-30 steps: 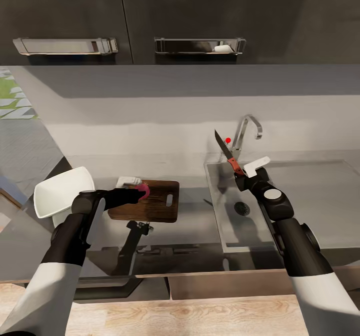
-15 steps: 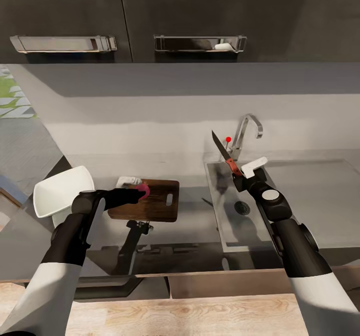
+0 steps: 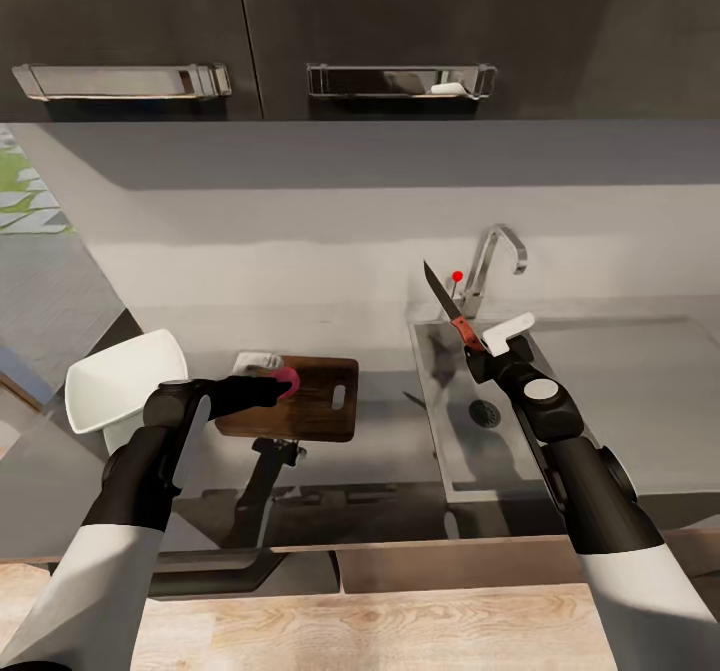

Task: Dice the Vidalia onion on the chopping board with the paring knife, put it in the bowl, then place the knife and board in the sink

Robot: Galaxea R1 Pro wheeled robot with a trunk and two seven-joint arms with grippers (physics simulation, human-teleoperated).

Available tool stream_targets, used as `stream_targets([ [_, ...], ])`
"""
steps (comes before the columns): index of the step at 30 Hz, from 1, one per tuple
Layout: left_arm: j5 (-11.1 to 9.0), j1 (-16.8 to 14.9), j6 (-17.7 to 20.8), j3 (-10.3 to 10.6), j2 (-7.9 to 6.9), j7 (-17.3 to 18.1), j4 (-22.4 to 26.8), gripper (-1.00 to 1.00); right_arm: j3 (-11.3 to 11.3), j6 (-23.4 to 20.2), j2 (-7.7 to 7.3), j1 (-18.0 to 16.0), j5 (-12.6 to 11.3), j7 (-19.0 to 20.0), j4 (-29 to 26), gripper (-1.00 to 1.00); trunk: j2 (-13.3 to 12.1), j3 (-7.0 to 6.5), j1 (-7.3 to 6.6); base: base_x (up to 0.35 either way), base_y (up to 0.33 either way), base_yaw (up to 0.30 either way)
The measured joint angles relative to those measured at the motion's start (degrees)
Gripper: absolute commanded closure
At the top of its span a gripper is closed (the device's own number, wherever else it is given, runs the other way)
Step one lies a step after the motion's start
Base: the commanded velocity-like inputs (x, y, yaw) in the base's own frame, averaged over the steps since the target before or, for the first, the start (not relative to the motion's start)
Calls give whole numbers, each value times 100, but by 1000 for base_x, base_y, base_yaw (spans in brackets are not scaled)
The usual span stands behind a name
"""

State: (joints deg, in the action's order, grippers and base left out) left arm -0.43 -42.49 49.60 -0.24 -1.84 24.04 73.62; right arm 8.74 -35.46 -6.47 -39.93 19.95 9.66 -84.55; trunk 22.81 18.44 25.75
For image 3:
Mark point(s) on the vidalia onion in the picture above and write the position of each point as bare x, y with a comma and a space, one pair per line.
288, 374

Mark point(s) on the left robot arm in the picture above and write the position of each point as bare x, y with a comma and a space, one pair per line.
88, 615

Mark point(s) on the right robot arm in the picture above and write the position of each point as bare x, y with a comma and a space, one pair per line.
652, 616

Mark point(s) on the fixed window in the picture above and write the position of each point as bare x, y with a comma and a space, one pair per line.
55, 301

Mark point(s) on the cutting board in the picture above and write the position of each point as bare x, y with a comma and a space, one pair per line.
309, 411

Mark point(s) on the parer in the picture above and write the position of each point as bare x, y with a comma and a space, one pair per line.
471, 341

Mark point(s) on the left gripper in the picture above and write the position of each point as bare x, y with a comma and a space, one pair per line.
256, 391

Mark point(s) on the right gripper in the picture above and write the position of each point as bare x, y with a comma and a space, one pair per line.
484, 366

